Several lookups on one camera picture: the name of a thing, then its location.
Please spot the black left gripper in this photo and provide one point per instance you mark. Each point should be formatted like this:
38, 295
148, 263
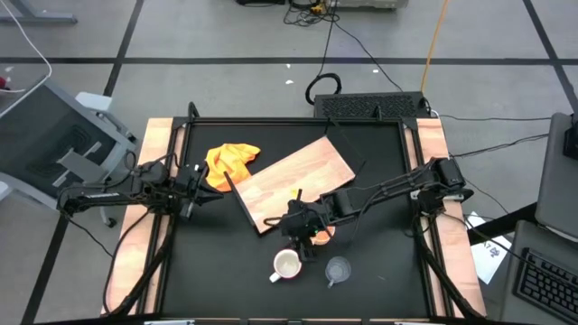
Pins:
189, 185

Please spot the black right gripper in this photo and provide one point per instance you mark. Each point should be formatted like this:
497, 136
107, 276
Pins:
300, 221

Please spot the white grey patterned mug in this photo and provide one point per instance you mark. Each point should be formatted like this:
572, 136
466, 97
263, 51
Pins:
286, 265

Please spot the peach plastic mug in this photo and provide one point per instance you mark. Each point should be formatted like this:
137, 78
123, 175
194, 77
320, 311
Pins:
327, 235

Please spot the clear glass cup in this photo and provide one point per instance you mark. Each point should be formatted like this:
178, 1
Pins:
338, 270

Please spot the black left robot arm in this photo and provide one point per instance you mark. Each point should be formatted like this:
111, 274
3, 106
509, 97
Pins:
99, 196

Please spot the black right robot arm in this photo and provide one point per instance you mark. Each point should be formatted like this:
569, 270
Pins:
388, 187

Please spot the orange cloth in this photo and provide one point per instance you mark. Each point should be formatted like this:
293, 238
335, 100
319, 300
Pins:
228, 164

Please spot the yellow tape tag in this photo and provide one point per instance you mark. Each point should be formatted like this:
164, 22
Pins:
295, 193

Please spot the wooden table side board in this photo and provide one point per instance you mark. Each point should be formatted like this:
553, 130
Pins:
153, 135
433, 135

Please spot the black computer tower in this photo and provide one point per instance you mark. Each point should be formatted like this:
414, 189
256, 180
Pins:
370, 105

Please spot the grey office chair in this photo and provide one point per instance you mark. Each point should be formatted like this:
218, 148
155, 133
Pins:
40, 135

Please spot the white paper sheet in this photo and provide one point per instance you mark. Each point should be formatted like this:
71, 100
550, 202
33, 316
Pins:
490, 259

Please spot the black desk leg bar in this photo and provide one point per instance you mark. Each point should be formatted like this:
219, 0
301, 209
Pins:
501, 223

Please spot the grey desk surface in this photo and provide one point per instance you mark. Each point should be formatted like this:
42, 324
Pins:
510, 289
557, 180

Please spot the small red object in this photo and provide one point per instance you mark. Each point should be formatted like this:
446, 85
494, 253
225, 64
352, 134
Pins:
3, 83

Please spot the black keyboard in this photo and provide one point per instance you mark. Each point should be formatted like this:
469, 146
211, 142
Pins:
548, 284

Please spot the grey metal desk foot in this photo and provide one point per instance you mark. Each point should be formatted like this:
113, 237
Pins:
36, 19

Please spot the black desk device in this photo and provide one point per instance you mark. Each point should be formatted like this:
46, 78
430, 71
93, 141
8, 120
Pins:
571, 140

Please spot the wooden shelf black metal frame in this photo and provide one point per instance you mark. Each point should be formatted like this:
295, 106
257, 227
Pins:
298, 176

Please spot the black aluminium table frame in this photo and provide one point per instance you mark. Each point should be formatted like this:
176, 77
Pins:
293, 120

